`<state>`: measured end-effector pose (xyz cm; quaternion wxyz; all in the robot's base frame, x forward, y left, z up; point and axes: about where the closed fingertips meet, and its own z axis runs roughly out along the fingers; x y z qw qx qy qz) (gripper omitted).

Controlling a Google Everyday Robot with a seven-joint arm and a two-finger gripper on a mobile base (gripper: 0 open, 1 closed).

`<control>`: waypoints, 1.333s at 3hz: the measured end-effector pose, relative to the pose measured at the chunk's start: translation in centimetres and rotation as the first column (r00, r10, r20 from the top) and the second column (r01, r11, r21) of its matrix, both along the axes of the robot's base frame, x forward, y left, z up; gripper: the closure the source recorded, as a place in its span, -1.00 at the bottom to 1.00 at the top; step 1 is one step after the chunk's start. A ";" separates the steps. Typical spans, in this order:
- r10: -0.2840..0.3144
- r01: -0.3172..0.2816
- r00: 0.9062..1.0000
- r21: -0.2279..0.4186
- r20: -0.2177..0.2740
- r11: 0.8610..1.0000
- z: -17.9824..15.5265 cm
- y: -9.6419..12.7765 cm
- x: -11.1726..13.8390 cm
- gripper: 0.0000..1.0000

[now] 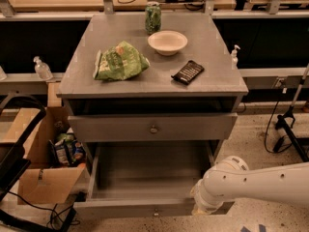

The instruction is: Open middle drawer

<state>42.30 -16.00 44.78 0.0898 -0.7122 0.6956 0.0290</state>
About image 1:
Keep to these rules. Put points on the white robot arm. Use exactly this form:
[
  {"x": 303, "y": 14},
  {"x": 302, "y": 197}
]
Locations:
[{"x": 231, "y": 179}]

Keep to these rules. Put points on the green chip bag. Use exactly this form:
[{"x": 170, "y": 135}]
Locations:
[{"x": 120, "y": 62}]

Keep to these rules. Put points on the grey top drawer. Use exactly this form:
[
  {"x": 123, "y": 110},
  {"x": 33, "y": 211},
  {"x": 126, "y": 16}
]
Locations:
[{"x": 118, "y": 128}]

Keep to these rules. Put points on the black chair frame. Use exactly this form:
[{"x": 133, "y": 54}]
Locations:
[{"x": 13, "y": 165}]

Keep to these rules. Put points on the white bowl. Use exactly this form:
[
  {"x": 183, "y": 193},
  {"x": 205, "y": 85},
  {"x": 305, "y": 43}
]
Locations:
[{"x": 167, "y": 43}]

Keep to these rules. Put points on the snack bags in box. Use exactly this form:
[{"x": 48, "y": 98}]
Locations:
[{"x": 66, "y": 150}]

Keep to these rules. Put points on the white pump bottle right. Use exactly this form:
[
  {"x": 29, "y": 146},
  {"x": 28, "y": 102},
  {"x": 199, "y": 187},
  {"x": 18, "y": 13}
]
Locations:
[{"x": 234, "y": 54}]

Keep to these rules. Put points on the grey drawer cabinet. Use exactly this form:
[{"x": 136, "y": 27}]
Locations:
[{"x": 218, "y": 89}]

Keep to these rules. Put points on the grey drawer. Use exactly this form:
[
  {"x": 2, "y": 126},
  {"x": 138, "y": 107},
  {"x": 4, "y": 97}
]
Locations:
[
  {"x": 118, "y": 128},
  {"x": 144, "y": 179}
]

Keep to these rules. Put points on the green soda can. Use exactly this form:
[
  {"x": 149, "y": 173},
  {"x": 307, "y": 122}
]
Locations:
[{"x": 152, "y": 17}]

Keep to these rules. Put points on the black snack bar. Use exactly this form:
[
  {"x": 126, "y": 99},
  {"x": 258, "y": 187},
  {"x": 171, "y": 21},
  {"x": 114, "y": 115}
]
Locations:
[{"x": 188, "y": 72}]

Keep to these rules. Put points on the black tripod stand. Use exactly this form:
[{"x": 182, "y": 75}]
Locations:
[{"x": 287, "y": 121}]

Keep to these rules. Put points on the cardboard box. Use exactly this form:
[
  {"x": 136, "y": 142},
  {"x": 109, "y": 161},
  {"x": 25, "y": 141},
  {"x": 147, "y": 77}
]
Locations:
[{"x": 43, "y": 182}]

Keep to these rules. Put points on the clear sanitizer bottle left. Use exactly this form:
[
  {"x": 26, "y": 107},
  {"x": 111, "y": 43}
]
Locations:
[{"x": 42, "y": 69}]

